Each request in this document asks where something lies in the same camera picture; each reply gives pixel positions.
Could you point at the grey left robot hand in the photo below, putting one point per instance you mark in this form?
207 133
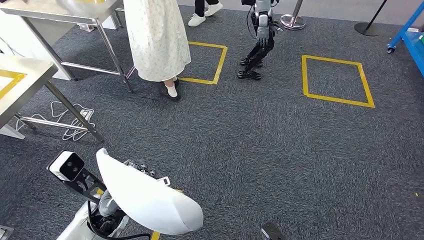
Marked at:
111 205

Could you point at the white plastic shell part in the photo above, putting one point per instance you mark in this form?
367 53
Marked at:
149 205

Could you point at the yellow workbench tape marking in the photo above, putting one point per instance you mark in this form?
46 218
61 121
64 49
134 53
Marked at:
13 73

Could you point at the black robot body part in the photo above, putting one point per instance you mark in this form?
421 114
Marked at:
273 233

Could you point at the blue metal shelf rack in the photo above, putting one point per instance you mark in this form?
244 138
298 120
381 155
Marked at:
417 46

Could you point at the white power strip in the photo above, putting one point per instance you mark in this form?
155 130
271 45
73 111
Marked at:
86 114

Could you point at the person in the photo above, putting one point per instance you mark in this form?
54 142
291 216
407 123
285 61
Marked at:
197 20
155 39

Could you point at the black and silver humanoid robot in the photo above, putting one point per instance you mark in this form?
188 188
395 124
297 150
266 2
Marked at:
263 33

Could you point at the chrome stanchion with round base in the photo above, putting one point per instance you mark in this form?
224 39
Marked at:
293 22

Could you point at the black stanchion with round base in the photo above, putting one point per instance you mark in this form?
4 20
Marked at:
366 30

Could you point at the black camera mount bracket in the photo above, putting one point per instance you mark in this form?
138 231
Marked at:
82 187

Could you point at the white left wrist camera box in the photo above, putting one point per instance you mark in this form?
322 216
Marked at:
66 165

